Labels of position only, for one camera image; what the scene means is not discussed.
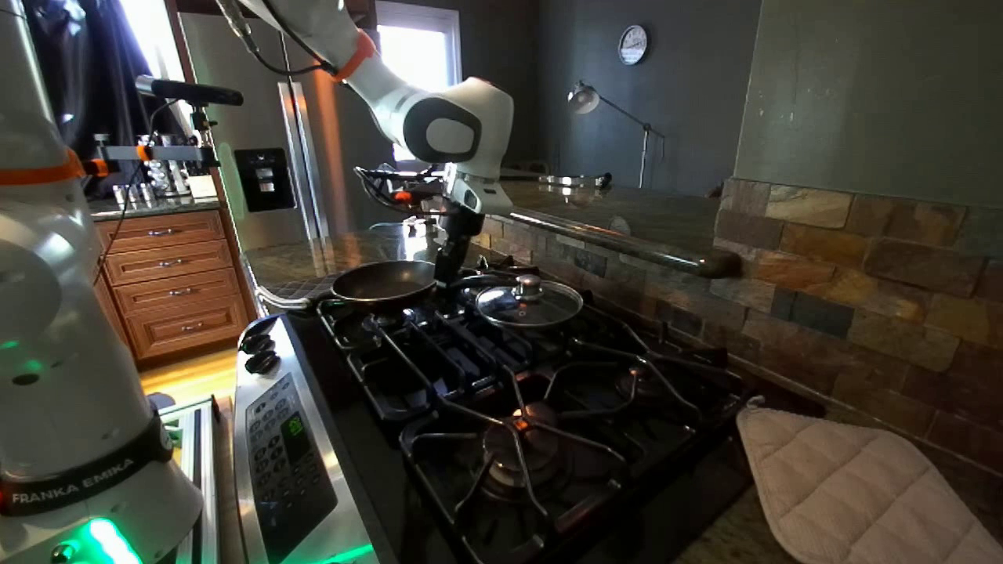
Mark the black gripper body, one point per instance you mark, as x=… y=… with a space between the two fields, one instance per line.
x=460 y=242

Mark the black frying pan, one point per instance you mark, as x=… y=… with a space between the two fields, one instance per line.
x=382 y=283

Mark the glass lid with metal knob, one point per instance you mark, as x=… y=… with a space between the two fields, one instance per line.
x=545 y=307

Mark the black gas stove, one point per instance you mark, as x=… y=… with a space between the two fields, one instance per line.
x=440 y=417

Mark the black stove knob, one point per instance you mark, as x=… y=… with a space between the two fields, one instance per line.
x=264 y=361
x=259 y=330

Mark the granite bar counter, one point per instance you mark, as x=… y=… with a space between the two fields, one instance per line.
x=607 y=215

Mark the stainless steel refrigerator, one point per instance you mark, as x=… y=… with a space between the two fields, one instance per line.
x=315 y=176

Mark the bright window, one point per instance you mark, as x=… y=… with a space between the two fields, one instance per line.
x=425 y=50

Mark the metal desk lamp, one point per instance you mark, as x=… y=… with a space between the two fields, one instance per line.
x=613 y=104

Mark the wooden drawer cabinet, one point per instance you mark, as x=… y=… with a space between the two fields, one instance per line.
x=176 y=283

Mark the dark hanging cloth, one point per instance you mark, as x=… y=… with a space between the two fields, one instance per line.
x=111 y=64

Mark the white quilted pot holder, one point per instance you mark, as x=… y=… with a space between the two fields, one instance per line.
x=868 y=488

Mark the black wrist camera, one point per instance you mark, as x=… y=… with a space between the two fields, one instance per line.
x=402 y=178

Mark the round wall clock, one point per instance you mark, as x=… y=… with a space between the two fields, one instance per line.
x=635 y=45

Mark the black stereo camera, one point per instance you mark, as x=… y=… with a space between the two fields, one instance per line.
x=190 y=92

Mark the black camera mount rod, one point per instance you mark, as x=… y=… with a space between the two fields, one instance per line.
x=159 y=152

